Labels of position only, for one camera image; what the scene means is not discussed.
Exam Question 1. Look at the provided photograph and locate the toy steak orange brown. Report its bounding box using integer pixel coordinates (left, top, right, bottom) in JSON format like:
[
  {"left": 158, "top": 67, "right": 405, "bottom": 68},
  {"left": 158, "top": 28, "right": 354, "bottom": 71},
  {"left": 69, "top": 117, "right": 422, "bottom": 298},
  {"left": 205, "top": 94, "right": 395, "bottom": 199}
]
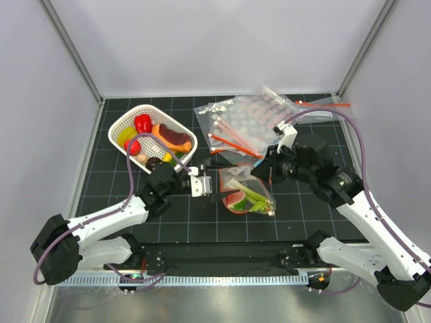
[{"left": 152, "top": 124, "right": 192, "bottom": 153}]

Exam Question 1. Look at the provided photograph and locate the green toy celery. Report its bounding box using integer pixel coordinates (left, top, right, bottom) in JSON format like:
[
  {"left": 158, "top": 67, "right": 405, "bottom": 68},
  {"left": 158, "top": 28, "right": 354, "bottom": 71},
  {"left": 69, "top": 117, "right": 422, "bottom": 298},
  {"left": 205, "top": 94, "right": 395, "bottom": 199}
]
[{"left": 224, "top": 178, "right": 275, "bottom": 216}]

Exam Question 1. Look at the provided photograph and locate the beige toy mushroom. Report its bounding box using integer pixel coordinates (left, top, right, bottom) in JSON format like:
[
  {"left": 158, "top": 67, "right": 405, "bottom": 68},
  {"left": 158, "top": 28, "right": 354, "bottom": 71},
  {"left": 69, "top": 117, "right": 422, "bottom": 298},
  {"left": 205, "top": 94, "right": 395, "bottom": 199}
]
[{"left": 135, "top": 153, "right": 149, "bottom": 165}]

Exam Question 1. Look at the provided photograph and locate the zip bag with label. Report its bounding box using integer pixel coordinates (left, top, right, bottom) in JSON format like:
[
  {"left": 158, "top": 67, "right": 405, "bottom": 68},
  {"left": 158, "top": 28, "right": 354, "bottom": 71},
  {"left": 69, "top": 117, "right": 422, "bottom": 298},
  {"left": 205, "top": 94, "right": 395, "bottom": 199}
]
[{"left": 295, "top": 95, "right": 354, "bottom": 124}]

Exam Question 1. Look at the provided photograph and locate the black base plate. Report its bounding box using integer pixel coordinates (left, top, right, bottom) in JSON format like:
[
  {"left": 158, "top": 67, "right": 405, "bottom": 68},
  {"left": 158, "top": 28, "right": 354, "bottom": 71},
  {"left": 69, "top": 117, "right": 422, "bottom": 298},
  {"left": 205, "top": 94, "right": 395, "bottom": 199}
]
[{"left": 113, "top": 242, "right": 335, "bottom": 277}]

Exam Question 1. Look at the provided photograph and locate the toy watermelon slice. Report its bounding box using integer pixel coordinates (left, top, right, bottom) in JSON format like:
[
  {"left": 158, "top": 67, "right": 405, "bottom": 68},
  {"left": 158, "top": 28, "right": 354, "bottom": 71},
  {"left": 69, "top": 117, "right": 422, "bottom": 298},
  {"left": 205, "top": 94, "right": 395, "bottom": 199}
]
[{"left": 225, "top": 190, "right": 247, "bottom": 212}]

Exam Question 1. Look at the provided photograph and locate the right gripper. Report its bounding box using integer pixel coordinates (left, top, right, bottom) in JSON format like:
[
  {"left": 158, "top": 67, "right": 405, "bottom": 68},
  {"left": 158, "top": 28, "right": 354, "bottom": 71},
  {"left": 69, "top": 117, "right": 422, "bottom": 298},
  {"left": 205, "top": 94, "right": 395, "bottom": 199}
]
[{"left": 251, "top": 143, "right": 315, "bottom": 185}]

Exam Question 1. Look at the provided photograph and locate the yellow toy fruit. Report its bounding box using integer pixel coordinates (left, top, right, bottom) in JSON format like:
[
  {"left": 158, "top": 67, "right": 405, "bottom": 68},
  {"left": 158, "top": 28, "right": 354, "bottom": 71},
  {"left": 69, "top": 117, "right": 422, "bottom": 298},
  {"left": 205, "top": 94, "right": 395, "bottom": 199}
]
[{"left": 117, "top": 127, "right": 137, "bottom": 147}]

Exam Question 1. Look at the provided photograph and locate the slotted cable duct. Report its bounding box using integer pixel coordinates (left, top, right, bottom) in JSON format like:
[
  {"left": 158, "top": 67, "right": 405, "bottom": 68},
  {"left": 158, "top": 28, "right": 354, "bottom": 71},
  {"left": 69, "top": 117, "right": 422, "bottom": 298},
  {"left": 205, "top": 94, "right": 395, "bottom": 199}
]
[{"left": 57, "top": 272, "right": 308, "bottom": 287}]

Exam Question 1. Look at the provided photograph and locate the clear orange zip bag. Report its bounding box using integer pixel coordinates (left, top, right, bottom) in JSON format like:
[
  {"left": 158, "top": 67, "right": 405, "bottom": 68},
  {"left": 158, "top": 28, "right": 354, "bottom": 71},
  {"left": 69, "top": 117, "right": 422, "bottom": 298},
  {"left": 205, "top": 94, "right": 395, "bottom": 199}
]
[{"left": 218, "top": 164, "right": 276, "bottom": 217}]

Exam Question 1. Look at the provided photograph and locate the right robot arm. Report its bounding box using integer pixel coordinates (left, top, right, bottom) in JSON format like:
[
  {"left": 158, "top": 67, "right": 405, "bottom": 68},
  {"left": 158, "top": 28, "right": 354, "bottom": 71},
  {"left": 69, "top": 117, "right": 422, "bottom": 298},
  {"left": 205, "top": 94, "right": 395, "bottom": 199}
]
[{"left": 251, "top": 135, "right": 430, "bottom": 312}]

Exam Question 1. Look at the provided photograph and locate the red toy bell pepper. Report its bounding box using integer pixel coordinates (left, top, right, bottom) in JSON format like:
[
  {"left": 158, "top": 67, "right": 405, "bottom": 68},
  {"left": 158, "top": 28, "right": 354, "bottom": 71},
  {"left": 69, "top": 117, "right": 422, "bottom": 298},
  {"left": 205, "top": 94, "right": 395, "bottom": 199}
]
[{"left": 134, "top": 114, "right": 153, "bottom": 133}]

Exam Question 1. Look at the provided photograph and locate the red toy strawberry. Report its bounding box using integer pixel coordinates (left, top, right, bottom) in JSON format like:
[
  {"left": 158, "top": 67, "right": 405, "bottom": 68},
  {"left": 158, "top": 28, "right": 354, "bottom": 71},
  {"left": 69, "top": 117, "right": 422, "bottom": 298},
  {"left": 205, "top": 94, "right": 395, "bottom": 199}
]
[{"left": 123, "top": 139, "right": 141, "bottom": 156}]

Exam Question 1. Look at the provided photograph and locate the white plastic basket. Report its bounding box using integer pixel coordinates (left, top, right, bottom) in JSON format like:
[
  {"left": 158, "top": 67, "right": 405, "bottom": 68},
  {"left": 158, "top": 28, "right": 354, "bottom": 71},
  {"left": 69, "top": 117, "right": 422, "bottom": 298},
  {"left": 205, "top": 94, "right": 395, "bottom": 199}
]
[{"left": 108, "top": 104, "right": 198, "bottom": 174}]

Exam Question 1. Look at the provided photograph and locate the pile of zip bags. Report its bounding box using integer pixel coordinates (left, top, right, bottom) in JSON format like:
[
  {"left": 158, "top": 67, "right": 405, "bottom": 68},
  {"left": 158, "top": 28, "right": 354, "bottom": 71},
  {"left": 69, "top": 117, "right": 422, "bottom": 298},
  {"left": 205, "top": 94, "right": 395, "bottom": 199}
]
[{"left": 194, "top": 85, "right": 299, "bottom": 164}]

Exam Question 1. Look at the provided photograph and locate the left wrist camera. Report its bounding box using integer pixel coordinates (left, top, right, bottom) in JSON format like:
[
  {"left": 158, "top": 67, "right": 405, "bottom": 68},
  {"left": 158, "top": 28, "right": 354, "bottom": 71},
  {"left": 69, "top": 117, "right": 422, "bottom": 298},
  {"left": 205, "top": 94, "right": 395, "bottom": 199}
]
[{"left": 189, "top": 166, "right": 213, "bottom": 198}]

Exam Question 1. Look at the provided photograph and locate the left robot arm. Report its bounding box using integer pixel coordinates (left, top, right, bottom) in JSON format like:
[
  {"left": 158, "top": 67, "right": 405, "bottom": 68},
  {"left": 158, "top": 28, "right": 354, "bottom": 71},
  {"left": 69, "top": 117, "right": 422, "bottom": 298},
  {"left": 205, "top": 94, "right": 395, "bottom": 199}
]
[{"left": 30, "top": 159, "right": 233, "bottom": 285}]

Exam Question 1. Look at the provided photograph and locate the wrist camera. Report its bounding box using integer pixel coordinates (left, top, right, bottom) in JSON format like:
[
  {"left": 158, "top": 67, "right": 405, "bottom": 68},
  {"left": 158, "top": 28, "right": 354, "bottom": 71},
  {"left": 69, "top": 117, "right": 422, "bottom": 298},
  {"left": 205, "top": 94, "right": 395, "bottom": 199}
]
[
  {"left": 273, "top": 121, "right": 298, "bottom": 153},
  {"left": 189, "top": 166, "right": 213, "bottom": 198}
]

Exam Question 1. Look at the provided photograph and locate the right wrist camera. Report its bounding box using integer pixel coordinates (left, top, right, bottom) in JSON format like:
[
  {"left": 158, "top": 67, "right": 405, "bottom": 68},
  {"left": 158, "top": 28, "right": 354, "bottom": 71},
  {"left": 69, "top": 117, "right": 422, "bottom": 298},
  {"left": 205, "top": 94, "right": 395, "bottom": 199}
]
[{"left": 273, "top": 121, "right": 298, "bottom": 153}]

